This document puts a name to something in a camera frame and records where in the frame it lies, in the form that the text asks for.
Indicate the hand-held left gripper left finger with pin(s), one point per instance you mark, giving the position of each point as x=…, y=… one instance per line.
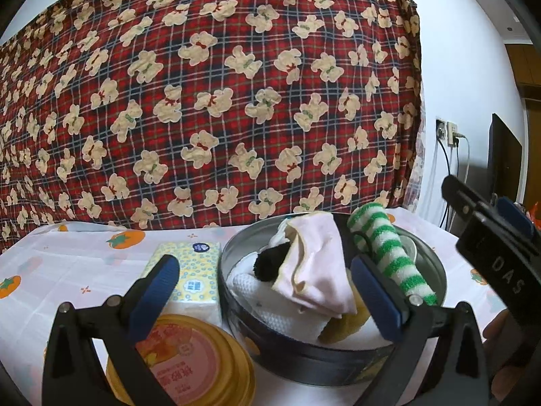
x=156, y=292

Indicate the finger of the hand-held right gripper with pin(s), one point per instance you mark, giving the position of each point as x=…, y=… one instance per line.
x=513, y=215
x=460, y=196

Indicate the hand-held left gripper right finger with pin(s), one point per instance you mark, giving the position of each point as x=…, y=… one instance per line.
x=376, y=300

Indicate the yellow soft cloth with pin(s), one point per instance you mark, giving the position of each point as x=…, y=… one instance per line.
x=342, y=330

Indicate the green striped fuzzy sock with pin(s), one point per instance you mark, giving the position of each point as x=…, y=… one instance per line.
x=393, y=253

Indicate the pale pink cloth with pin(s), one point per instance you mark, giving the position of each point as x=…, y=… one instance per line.
x=317, y=262

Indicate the round dark metal tin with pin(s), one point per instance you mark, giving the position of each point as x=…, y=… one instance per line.
x=296, y=363

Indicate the black fuzzy sock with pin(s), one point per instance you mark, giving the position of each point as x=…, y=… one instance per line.
x=270, y=262

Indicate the person's right hand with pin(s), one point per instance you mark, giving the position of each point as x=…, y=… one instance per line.
x=495, y=334

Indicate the yellow tissue pack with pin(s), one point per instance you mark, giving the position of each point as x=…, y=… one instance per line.
x=198, y=270

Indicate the black flat screen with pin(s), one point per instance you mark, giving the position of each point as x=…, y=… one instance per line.
x=505, y=165

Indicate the yellow jar with pink lid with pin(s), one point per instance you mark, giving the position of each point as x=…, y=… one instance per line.
x=203, y=346

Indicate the persimmon print tablecloth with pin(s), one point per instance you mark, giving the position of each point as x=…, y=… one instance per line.
x=63, y=270

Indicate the wooden cabinet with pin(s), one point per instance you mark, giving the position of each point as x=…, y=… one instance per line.
x=530, y=93

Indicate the red plaid bear print blanket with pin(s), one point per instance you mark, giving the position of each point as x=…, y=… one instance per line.
x=211, y=93

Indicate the wall socket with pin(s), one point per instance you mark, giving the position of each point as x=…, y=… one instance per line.
x=449, y=132

